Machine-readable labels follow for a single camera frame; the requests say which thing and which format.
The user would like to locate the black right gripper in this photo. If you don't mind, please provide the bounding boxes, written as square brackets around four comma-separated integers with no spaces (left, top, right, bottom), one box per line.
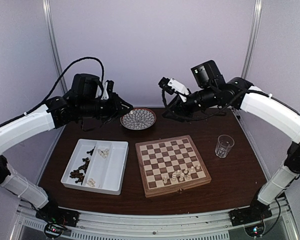
[162,85,219,122]

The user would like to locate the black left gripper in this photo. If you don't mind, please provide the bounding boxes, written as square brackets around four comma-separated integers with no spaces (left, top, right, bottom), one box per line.
[78,91,133,123]

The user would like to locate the white chess king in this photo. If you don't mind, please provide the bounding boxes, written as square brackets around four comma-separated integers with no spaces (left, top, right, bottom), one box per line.
[170,172,177,183]

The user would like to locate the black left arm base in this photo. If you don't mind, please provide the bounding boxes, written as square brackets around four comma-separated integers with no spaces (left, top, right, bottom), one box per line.
[31,197,80,239]

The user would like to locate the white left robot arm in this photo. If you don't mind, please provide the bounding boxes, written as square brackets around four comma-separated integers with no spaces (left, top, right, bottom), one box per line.
[0,73,133,222]

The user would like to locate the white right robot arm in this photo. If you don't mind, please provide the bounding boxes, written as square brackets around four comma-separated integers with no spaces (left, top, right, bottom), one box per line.
[158,60,300,221]

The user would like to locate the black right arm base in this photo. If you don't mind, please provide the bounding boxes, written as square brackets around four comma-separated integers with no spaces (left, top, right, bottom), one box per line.
[229,200,272,238]

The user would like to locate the pile of dark chess pieces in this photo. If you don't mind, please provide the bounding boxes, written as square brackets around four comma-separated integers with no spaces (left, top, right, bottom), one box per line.
[69,148,95,185]

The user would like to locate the pile of white chess pieces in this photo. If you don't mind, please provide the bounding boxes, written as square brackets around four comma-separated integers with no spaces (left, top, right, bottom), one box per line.
[86,178,96,188]

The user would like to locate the wooden chess board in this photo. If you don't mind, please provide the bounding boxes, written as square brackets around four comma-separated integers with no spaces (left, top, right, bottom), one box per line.
[135,135,212,198]

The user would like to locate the clear drinking glass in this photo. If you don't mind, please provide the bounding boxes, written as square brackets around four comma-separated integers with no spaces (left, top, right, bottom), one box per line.
[215,134,235,158]

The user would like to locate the floral patterned ceramic plate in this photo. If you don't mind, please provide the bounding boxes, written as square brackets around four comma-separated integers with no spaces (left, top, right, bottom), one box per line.
[120,107,157,131]

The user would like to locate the white compartment tray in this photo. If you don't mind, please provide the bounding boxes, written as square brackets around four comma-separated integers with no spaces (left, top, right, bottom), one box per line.
[60,139,129,195]

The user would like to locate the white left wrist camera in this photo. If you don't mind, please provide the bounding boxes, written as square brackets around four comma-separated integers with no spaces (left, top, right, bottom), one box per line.
[101,80,114,100]

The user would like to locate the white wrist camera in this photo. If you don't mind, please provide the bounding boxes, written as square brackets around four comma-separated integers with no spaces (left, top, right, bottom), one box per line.
[158,77,190,103]
[101,80,114,100]

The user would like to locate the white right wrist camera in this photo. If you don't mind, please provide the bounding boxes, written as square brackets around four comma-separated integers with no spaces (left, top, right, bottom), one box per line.
[158,77,190,103]

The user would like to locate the aluminium corner post right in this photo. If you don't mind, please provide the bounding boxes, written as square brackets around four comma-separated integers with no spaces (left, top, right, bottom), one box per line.
[241,0,263,79]

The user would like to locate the aluminium corner post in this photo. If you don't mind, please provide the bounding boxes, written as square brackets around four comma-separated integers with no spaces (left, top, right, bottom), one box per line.
[241,0,263,79]
[41,0,68,93]

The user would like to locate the aluminium corner post left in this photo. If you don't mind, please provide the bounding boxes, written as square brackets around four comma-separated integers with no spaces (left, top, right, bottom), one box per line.
[41,0,68,93]

